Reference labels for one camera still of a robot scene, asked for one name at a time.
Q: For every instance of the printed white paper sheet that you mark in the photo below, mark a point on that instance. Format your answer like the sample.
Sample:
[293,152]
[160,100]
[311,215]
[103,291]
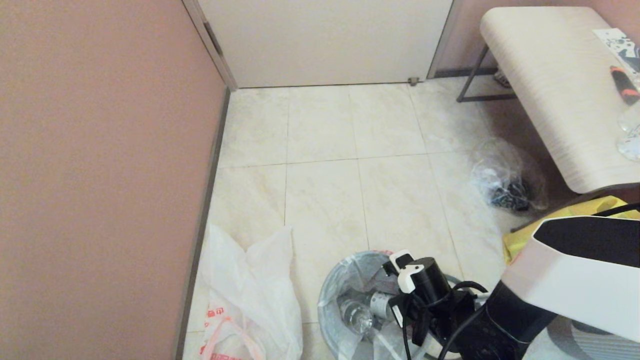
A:
[617,40]

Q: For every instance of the white wood-grain table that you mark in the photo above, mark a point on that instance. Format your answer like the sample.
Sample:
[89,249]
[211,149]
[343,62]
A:
[550,75]

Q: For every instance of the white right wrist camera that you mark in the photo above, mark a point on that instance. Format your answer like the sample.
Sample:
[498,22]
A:
[410,280]

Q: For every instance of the yellow fabric tote bag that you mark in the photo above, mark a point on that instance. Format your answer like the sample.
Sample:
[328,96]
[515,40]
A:
[520,245]

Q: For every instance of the grey baseboard strip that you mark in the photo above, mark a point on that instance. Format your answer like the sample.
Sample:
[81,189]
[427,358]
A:
[205,200]

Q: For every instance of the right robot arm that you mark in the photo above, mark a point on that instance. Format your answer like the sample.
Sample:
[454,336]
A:
[575,280]

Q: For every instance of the small metal door stop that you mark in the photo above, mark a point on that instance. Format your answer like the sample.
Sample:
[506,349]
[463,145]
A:
[413,80]

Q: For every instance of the grey ribbed bin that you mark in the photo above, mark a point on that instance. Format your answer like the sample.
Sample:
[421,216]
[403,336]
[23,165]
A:
[600,345]

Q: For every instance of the clear crumpled plastic bottle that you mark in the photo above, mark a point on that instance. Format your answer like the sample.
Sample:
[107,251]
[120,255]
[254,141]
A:
[631,140]

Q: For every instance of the white red-print plastic bag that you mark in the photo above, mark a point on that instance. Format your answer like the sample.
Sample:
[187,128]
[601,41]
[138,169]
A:
[250,280]

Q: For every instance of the black orange tool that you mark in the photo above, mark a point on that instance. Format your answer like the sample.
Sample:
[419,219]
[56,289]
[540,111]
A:
[625,85]

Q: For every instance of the clear bag with black items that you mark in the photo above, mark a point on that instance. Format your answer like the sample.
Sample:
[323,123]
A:
[510,195]

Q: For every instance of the white door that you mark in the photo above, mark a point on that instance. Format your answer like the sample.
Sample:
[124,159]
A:
[325,40]

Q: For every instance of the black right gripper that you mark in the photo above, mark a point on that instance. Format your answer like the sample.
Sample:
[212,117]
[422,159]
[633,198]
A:
[432,280]

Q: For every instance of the small grey floor object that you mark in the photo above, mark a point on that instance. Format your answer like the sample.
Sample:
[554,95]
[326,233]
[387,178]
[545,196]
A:
[501,78]

